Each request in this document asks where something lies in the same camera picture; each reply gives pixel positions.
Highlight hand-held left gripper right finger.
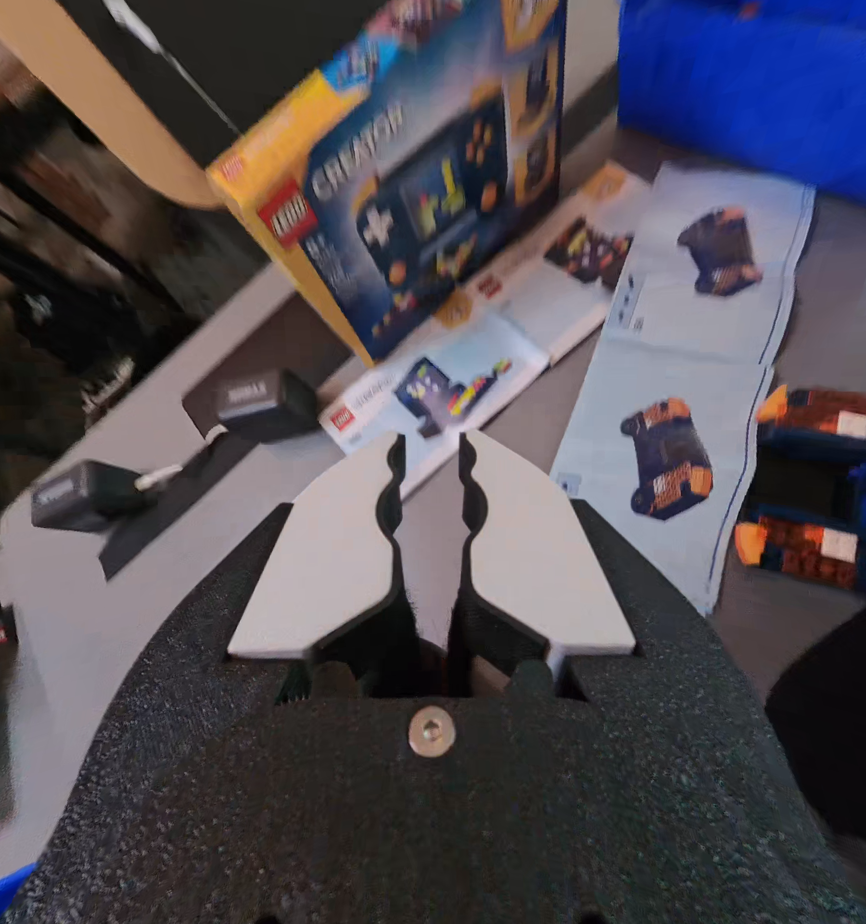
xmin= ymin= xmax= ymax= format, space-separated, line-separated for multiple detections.
xmin=458 ymin=429 xmax=637 ymax=683

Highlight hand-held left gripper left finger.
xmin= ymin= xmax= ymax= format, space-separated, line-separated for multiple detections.
xmin=227 ymin=432 xmax=416 ymax=661

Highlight black power adapter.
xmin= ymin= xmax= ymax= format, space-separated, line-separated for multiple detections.
xmin=182 ymin=369 xmax=320 ymax=443
xmin=30 ymin=460 xmax=183 ymax=534

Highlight small instruction booklet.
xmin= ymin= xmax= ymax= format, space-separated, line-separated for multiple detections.
xmin=319 ymin=310 xmax=551 ymax=501

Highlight open instruction booklet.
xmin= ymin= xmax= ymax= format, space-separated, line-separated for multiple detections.
xmin=550 ymin=162 xmax=818 ymax=616

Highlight closed instruction booklet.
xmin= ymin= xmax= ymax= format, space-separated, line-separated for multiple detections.
xmin=476 ymin=162 xmax=654 ymax=366

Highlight blue orange brick model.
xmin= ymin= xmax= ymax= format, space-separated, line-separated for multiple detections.
xmin=734 ymin=385 xmax=866 ymax=602

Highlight toy brick set box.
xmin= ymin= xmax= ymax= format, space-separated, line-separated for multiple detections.
xmin=205 ymin=0 xmax=568 ymax=366

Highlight tan rounded board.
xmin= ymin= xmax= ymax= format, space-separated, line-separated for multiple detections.
xmin=0 ymin=0 xmax=226 ymax=211

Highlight black backdrop panel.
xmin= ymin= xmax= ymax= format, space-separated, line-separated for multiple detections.
xmin=58 ymin=0 xmax=407 ymax=168

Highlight white cable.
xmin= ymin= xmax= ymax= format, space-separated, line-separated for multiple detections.
xmin=101 ymin=0 xmax=244 ymax=140

